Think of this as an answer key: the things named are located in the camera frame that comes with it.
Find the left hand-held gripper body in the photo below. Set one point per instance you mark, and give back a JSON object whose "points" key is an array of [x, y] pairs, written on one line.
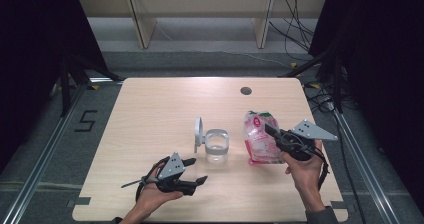
{"points": [[171, 167]]}

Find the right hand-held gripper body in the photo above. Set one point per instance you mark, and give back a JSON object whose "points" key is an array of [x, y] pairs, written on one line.
{"points": [[311, 130]]}

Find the pink and white plastic bag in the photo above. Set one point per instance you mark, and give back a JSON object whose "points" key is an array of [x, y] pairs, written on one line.
{"points": [[258, 144]]}

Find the clear jar with white lid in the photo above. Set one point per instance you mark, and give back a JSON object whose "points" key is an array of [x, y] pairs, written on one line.
{"points": [[216, 150]]}

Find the person's left hand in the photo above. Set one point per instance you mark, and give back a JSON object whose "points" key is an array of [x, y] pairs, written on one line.
{"points": [[151, 197]]}

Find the person's right hand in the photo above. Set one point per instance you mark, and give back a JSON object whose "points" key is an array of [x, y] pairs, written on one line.
{"points": [[306, 174]]}

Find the yellow tape marker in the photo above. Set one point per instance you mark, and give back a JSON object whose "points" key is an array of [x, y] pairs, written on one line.
{"points": [[314, 85], [95, 87], [293, 65]]}

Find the round grey table grommet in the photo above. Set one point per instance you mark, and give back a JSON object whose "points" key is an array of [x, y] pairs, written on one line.
{"points": [[246, 91]]}

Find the black metal stand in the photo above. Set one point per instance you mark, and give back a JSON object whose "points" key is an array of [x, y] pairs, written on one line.
{"points": [[65, 90], [338, 84]]}

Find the black curtain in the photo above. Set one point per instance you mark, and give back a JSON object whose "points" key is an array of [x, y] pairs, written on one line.
{"points": [[30, 50], [383, 67]]}

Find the light wooden shelf unit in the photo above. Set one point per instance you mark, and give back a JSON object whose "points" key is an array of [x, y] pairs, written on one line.
{"points": [[200, 4]]}

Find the aluminium floor rail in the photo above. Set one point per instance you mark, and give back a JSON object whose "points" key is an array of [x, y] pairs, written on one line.
{"points": [[40, 164], [363, 170]]}

